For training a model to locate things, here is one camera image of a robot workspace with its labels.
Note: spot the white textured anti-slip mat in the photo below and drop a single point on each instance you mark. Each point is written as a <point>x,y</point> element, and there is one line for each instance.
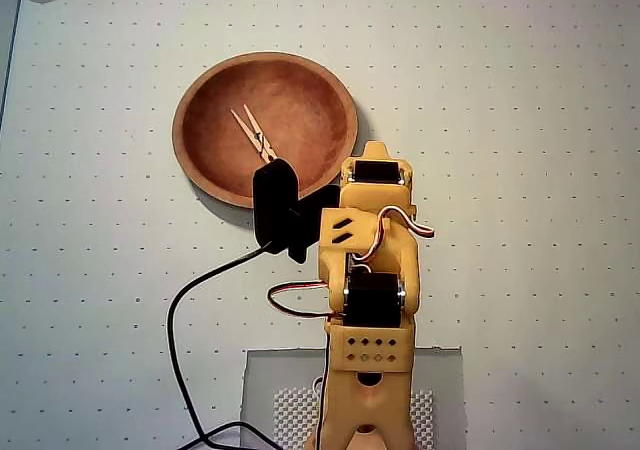
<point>295,410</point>

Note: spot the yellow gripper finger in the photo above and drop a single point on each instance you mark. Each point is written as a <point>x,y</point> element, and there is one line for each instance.
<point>378,151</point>

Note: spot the wooden clothespin with metal spring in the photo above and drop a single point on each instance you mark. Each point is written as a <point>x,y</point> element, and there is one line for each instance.
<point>257,137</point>

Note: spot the grey base plate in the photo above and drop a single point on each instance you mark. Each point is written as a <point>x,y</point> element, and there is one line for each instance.
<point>445,400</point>

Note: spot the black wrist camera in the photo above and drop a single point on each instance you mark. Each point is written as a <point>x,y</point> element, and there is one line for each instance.
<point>272,205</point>

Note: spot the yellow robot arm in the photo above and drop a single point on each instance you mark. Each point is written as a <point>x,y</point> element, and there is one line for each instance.
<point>370,355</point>

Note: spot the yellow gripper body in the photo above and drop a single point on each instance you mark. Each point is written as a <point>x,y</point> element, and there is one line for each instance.
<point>376,172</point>

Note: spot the brown wooden bowl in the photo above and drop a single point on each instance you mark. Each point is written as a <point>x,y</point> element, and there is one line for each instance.
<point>300,100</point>

